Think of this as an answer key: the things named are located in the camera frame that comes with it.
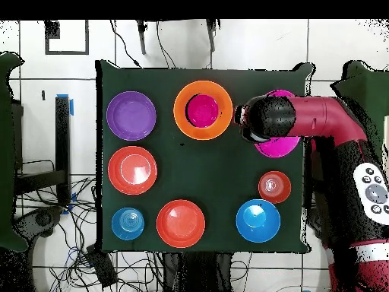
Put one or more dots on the small magenta bowl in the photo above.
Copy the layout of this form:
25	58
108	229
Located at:
202	111

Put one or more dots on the large pink bowl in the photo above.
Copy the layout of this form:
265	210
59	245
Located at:
278	147

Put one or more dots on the large yellow-orange bowl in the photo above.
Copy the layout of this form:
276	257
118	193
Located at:
182	121

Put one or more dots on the small orange bowl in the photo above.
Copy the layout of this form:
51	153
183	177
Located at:
274	187

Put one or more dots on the large blue bowl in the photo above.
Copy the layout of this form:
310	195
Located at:
258	220

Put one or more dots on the wide red-orange bowl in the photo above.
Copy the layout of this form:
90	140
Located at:
132	170
180	223

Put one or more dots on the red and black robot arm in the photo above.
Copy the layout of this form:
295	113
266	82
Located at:
319	117

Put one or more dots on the dark green tablecloth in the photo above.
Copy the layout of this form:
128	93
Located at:
197	170

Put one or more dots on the grey stand leg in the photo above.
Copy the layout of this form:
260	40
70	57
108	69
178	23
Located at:
141	39
211	36

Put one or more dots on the wide purple bowl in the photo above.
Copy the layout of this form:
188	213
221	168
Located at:
131	115

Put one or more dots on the green cloth covered table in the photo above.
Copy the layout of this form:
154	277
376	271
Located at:
6	152
364	91

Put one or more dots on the small light blue bowl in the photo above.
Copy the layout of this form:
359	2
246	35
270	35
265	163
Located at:
127	223

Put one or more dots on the blue tape strip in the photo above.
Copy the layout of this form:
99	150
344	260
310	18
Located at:
71	106

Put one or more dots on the black metal stand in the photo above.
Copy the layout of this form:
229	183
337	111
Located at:
63	146

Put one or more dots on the small black floor object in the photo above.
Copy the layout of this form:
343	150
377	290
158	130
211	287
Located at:
43	95

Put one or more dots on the black floor power box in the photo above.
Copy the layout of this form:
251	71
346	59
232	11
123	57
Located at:
101	267

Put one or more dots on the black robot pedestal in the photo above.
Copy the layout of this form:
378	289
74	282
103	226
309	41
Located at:
194	273

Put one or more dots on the black square floor frame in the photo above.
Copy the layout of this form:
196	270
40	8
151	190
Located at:
51	30

